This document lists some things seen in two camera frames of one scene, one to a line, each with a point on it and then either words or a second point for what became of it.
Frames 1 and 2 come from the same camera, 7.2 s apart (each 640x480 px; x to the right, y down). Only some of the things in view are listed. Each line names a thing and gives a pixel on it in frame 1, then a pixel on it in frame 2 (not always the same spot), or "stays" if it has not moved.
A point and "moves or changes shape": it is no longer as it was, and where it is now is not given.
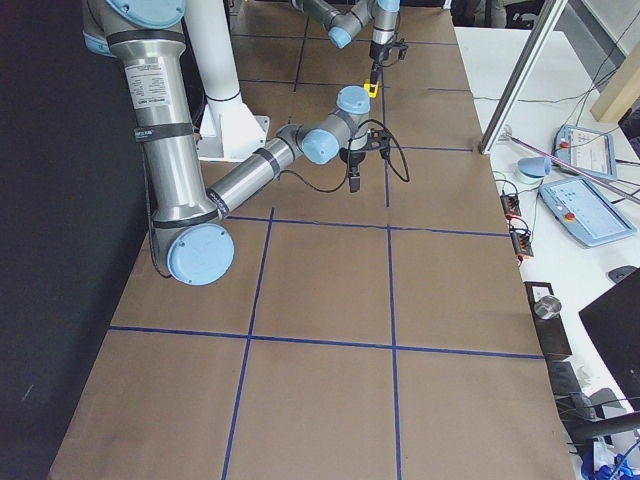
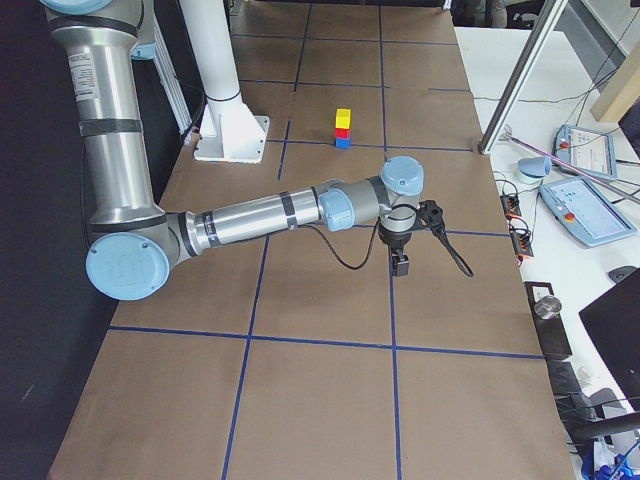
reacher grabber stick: [506, 134] stays
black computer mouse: [619, 273] stays
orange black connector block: [511, 205] stays
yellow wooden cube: [367, 86] moves or changes shape
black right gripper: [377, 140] -> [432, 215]
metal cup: [547, 307] stays
